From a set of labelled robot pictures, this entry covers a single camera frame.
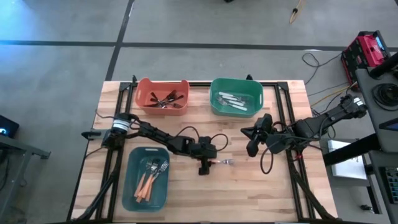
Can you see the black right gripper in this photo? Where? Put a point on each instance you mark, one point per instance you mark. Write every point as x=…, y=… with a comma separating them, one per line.
x=263, y=130

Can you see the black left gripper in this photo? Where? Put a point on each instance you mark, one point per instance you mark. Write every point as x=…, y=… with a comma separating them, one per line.
x=205, y=148

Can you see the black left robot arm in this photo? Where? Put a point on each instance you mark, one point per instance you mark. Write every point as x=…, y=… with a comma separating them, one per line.
x=149, y=130

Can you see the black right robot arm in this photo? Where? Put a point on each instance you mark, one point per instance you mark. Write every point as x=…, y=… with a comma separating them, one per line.
x=326, y=119

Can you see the green plastic bin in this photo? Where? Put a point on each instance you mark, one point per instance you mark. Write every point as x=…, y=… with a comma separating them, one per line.
x=252, y=93

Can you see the black table clamp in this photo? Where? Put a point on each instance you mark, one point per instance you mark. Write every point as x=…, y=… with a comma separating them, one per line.
x=248, y=77
x=90, y=134
x=134, y=78

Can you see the dark teal plastic bin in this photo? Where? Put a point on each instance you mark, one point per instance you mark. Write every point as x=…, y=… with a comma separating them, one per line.
x=161, y=200

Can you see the orange plastic bin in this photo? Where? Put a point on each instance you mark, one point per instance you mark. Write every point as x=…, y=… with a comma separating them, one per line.
x=142, y=91

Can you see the white box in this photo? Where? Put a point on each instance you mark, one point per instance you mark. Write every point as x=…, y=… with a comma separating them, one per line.
x=348, y=168

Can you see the gray equipment cart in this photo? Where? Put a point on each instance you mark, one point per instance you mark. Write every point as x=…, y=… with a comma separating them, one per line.
x=373, y=124

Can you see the wooden stick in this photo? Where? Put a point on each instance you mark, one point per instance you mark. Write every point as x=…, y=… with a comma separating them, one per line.
x=294, y=12

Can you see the small black object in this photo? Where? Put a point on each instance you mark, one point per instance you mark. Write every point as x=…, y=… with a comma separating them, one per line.
x=367, y=208

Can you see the red black tool case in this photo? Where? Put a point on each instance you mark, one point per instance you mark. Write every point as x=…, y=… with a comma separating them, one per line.
x=363, y=51

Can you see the black tablet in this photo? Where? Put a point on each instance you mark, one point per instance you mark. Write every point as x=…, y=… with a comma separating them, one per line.
x=390, y=125

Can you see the black keyboard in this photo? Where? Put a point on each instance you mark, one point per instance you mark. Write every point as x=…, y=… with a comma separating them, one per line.
x=392, y=182

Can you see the black pole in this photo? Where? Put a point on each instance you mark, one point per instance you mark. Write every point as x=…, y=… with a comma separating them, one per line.
x=385, y=64

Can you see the gray side table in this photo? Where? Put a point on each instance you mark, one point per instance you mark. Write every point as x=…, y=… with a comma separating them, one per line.
x=18, y=147

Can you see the black laptop with blue light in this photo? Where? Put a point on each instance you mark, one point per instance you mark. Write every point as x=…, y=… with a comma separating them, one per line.
x=11, y=124

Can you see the black table frame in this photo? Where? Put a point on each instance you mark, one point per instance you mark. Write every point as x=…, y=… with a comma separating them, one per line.
x=200, y=83

